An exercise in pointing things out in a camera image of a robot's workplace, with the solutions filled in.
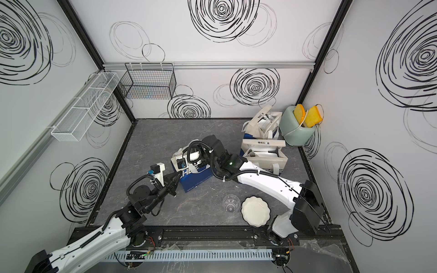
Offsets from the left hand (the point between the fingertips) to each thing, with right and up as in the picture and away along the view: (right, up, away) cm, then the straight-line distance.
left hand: (181, 173), depth 75 cm
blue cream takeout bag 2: (+40, +8, +8) cm, 42 cm away
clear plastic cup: (+23, -17, +8) cm, 29 cm away
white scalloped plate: (+34, -19, +5) cm, 39 cm away
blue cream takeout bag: (+42, +22, +19) cm, 51 cm away
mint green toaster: (+59, +18, +22) cm, 66 cm away
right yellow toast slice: (+70, +27, +21) cm, 78 cm away
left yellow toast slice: (+63, +30, +21) cm, 72 cm away
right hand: (+6, +14, -3) cm, 16 cm away
